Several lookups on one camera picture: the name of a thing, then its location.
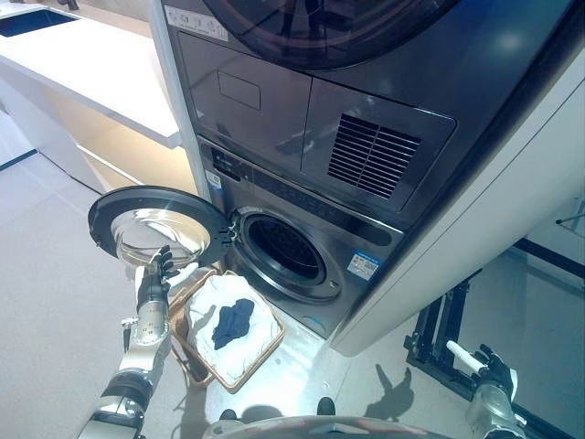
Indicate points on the grey front-load washing machine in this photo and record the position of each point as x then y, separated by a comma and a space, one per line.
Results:
292, 215

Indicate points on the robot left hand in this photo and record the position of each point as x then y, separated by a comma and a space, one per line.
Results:
154, 285

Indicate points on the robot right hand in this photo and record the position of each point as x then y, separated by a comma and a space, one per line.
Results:
496, 366

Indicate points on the dark blue garment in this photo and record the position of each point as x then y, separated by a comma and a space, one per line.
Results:
233, 322

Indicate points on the grey stacked dryer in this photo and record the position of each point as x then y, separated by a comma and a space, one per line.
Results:
365, 114

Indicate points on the round glass washer door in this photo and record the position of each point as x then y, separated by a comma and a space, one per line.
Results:
151, 215

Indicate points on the white counter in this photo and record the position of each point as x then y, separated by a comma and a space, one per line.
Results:
91, 78

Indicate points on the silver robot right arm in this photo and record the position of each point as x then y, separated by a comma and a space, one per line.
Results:
496, 409

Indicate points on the blue sink basin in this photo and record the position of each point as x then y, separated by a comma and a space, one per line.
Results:
32, 20

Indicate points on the thin black rod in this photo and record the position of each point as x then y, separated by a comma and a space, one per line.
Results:
569, 219

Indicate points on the wicker laundry basket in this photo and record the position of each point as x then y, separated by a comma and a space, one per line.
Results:
269, 347

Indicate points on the small blue white sticker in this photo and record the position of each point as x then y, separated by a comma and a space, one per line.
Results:
214, 185

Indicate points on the white basket liner cloth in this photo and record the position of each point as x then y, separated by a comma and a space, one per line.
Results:
201, 320

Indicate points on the black metal floor frame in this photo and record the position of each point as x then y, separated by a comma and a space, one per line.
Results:
434, 329

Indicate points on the blue energy label sticker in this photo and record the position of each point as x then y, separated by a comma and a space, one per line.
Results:
364, 264

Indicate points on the grey stacked washing machine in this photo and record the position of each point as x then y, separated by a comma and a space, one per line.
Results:
457, 256

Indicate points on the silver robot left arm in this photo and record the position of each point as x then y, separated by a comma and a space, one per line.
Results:
146, 334

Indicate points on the robot left leg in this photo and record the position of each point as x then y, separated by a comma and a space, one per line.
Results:
227, 414

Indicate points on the white dryer label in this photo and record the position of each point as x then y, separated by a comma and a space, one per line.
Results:
196, 20

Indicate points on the robot leg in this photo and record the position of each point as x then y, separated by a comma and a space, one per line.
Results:
326, 406
227, 414

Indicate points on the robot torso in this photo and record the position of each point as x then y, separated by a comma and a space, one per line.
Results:
329, 430

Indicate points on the robot right leg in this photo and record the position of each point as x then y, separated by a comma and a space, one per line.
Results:
326, 406

